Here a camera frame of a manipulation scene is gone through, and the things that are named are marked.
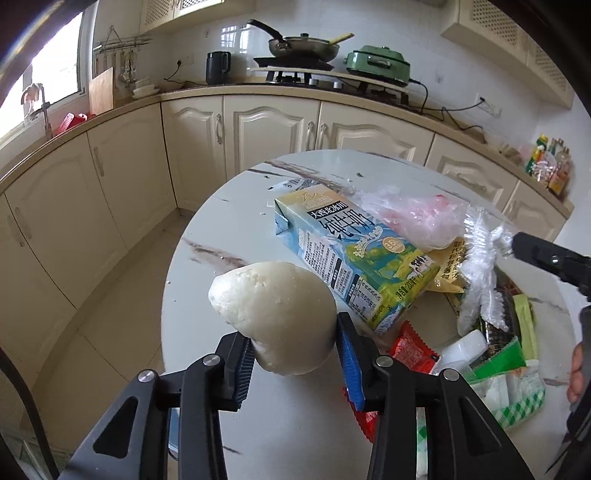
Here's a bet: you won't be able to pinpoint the stack of white dishes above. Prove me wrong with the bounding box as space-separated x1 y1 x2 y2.
131 78 160 100

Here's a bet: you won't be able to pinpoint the white printed sachet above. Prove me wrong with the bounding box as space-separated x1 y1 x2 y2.
268 178 320 193

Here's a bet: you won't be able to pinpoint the metal faucet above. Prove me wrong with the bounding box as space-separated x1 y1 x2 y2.
21 83 54 139

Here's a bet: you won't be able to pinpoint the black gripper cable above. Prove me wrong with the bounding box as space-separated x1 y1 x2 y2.
0 346 61 480

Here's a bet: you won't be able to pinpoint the red sauce packet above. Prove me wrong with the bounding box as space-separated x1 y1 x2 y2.
342 320 439 445

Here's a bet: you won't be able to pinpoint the black kettle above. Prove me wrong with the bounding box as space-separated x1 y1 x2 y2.
205 51 232 85

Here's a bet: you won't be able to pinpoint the wide white wall socket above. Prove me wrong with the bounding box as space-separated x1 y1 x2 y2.
475 95 503 116

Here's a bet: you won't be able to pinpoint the cream lattice wall cabinet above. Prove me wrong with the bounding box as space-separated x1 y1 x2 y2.
139 0 259 33
441 0 578 109

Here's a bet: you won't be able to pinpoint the cluster of seasoning bottles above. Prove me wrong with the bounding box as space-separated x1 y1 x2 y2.
524 134 573 199

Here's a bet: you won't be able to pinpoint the light blue trash bin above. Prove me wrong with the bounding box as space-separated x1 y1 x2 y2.
167 408 182 460

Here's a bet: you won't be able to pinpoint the person's right hand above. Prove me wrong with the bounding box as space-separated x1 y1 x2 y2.
567 342 586 404

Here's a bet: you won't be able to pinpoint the light green packet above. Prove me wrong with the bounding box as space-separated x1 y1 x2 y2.
512 294 539 361

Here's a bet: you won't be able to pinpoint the blue green milk carton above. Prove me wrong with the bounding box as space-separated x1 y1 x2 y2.
272 184 441 337

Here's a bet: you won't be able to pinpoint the black kettle cable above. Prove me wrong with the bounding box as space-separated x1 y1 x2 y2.
159 62 206 90

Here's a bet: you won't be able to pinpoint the translucent pink plastic bag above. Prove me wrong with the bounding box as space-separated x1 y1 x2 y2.
358 187 472 252

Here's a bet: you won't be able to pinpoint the green electric cooker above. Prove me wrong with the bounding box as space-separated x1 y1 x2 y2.
344 45 414 88

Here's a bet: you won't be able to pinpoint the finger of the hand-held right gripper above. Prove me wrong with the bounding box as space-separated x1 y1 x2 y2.
512 231 591 298

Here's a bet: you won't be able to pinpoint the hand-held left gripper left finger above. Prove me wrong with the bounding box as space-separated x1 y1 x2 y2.
58 330 254 480

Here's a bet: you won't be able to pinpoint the wooden cutting board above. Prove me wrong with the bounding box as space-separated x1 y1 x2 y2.
89 67 115 115

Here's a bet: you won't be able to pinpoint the window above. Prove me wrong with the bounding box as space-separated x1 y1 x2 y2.
0 11 88 139

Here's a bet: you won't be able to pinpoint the cream kitchen base cabinets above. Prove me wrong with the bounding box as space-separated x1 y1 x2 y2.
0 90 578 356

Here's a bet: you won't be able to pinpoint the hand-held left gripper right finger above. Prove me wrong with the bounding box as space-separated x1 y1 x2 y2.
336 312 536 480

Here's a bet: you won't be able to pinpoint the red plastic basket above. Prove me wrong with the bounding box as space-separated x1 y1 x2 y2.
53 112 89 137

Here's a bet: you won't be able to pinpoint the white plastic cup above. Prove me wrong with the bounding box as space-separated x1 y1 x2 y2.
436 330 489 374

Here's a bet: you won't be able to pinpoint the green snack packet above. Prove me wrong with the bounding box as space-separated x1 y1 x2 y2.
471 337 527 381

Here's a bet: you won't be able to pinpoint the black cooker power cable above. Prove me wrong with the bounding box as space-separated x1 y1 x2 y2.
409 78 485 144

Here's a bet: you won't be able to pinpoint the wall utensil rack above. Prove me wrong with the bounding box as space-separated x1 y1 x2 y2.
95 27 153 88

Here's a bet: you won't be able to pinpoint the clear crinkled plastic wrapper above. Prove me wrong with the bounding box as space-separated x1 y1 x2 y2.
457 208 520 337

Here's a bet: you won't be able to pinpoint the gas stove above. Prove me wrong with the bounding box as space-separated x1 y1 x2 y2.
265 69 411 106

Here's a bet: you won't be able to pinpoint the frying pan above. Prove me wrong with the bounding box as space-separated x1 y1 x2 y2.
247 18 342 61

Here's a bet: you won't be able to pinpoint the yellow foil packet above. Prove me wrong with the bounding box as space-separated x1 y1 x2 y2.
425 237 467 294

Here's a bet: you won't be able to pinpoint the white steamed bun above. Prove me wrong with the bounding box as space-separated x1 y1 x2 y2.
208 260 340 376

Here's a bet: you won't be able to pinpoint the black induction cooker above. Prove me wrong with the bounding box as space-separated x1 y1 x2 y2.
253 55 334 71

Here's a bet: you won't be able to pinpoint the green checkered plastic bag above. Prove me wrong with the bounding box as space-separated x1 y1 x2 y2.
416 360 546 478

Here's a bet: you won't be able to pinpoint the black snack packet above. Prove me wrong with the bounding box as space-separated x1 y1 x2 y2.
480 268 519 352

